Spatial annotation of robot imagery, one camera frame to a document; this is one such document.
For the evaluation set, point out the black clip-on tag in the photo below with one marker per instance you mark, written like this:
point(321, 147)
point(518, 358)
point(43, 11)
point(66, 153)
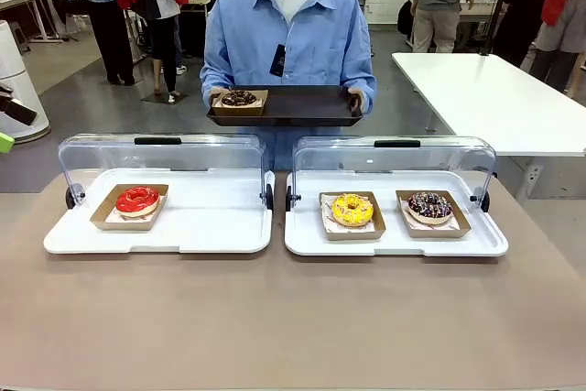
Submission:
point(278, 60)

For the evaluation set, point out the dark floor mat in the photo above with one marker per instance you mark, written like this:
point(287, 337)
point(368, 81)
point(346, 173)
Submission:
point(153, 98)

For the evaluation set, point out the red glazed donut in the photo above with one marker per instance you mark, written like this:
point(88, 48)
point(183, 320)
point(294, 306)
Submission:
point(119, 225)
point(126, 203)

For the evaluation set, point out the left gripper black green finger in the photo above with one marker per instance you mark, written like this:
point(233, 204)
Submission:
point(4, 143)
point(18, 111)

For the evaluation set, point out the person's right forearm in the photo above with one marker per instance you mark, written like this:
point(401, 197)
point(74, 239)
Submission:
point(210, 79)

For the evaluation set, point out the white round appliance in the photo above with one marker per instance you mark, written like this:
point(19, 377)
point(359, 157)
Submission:
point(18, 66)

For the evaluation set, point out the black backpack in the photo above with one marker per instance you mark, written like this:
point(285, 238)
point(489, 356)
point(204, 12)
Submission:
point(405, 18)

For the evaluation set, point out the white display case base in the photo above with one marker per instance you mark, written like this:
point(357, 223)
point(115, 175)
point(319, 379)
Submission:
point(393, 244)
point(206, 226)

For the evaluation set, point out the black tripod pole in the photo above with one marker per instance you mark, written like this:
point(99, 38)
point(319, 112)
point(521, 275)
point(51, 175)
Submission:
point(494, 20)

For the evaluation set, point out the person's left hand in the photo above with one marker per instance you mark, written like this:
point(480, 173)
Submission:
point(357, 99)

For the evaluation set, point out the printed paper liner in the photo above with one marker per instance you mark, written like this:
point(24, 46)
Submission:
point(453, 225)
point(112, 217)
point(326, 214)

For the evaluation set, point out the chocolate glazed donut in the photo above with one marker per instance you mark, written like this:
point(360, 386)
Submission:
point(229, 100)
point(238, 111)

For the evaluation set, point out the person's right hand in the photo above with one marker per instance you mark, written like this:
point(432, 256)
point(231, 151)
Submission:
point(217, 94)

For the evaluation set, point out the clear display case lid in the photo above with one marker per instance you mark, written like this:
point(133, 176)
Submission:
point(412, 157)
point(183, 153)

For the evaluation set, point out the yellow sprinkled donut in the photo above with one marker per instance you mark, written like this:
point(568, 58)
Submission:
point(341, 212)

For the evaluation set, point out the black serving tray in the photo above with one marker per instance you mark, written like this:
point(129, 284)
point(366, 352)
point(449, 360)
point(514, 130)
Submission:
point(311, 105)

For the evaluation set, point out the white side table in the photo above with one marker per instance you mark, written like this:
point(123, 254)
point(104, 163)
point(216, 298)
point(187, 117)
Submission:
point(480, 98)

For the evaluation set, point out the person's left forearm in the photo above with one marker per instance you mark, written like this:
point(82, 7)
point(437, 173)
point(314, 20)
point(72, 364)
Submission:
point(366, 82)

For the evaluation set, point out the person in blue shirt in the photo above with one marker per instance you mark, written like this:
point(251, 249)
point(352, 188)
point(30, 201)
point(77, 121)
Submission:
point(320, 34)

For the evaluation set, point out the brown cardboard donut tray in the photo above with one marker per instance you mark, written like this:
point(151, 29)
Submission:
point(435, 233)

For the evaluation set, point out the yellow glazed donut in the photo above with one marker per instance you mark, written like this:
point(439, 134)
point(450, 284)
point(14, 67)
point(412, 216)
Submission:
point(352, 235)

